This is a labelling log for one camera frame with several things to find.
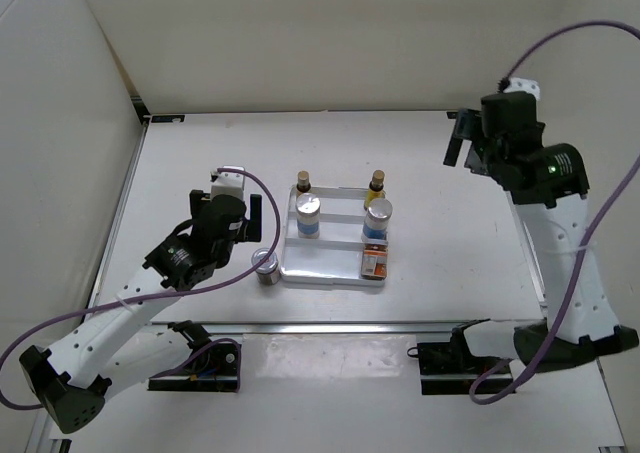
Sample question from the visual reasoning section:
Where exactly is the silver-lid spice jar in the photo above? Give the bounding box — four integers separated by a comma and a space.
295, 193, 321, 239
362, 198, 393, 242

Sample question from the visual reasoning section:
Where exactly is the yellow sauce bottle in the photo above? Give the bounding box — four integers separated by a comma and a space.
295, 170, 312, 197
364, 169, 385, 210

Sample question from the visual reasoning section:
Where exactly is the pale white-lid jar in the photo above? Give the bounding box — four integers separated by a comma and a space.
360, 243, 388, 281

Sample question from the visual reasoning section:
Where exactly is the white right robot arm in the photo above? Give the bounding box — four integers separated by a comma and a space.
444, 91, 639, 373

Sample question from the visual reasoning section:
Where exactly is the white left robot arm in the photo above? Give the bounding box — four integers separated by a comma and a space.
19, 190, 262, 434

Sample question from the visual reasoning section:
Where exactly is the left dark white-lid jar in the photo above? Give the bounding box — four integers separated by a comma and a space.
251, 248, 280, 286

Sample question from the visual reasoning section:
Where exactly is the left dark table label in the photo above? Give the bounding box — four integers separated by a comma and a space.
150, 115, 185, 124

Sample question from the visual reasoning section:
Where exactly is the white three-compartment tray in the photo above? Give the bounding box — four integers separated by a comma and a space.
280, 187, 388, 287

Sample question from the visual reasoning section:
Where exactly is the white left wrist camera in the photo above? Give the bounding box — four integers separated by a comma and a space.
210, 165, 245, 201

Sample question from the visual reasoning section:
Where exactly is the left aluminium frame rail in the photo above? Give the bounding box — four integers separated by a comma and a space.
65, 94, 143, 312

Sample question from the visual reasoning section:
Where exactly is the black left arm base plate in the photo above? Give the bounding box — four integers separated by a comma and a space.
147, 325, 242, 393

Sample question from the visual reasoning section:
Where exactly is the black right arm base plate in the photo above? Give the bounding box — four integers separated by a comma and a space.
407, 338, 499, 395

